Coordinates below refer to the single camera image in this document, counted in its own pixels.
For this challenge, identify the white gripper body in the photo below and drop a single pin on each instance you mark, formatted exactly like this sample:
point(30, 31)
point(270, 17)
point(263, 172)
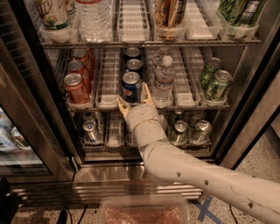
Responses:
point(140, 115)

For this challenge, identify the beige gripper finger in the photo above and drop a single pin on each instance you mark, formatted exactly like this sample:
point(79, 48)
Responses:
point(146, 94)
point(123, 106)

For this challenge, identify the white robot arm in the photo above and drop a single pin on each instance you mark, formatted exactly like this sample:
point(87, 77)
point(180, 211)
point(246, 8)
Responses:
point(167, 163)

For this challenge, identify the green can bottom shelf middle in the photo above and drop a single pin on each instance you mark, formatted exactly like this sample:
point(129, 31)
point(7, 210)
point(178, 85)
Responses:
point(178, 133)

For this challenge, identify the white empty shelf tray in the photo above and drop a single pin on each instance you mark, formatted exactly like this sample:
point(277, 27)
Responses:
point(108, 83)

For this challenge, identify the silver can bottom shelf left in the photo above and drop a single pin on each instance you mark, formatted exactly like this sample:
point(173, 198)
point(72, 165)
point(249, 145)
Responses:
point(91, 132)

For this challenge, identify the front red soda can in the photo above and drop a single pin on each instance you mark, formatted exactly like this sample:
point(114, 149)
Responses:
point(76, 88)

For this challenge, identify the red soda can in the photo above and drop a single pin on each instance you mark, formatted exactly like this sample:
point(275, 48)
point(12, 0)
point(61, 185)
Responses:
point(76, 88)
point(83, 55)
point(79, 67)

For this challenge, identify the rear red soda can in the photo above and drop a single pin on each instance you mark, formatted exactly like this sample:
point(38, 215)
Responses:
point(83, 55)

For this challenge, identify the rear green soda can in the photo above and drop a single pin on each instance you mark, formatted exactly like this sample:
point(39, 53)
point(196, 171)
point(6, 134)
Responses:
point(210, 67)

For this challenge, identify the green soda can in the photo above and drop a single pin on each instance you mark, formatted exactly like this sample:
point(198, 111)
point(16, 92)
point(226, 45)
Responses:
point(218, 85)
point(210, 67)

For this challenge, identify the front green soda can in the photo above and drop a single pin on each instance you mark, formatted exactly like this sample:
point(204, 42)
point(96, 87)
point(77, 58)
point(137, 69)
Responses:
point(218, 85)

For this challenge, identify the stainless steel fridge cabinet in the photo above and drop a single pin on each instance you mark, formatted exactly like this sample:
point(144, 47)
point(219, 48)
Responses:
point(114, 166)

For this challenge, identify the orange patterned can top shelf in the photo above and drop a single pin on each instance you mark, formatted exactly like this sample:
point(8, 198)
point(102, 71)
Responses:
point(169, 17)

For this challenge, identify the large clear bottle top shelf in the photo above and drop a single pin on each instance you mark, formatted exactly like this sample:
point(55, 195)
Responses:
point(95, 20)

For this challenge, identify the glass fridge door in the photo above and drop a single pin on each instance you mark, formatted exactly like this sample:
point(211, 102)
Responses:
point(31, 98)

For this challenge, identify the white 7up can top shelf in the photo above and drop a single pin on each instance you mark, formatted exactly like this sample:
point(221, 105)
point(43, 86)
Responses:
point(53, 14)

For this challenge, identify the green tall can top shelf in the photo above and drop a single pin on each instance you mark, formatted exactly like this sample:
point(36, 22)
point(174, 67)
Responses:
point(241, 12)

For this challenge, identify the front clear water bottle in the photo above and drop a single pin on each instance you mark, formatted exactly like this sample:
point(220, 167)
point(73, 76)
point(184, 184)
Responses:
point(163, 83)

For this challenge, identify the clear water bottle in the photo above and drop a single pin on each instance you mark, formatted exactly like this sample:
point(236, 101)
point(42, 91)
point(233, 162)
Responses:
point(163, 83)
point(159, 54)

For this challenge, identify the white empty tray right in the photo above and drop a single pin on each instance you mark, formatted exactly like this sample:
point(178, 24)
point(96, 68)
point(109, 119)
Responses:
point(184, 91)

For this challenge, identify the rear clear water bottle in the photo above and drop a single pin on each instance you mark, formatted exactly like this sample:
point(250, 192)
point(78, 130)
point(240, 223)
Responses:
point(159, 54)

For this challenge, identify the clear plastic bin foreground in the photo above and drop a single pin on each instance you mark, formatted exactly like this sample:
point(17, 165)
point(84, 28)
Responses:
point(144, 209)

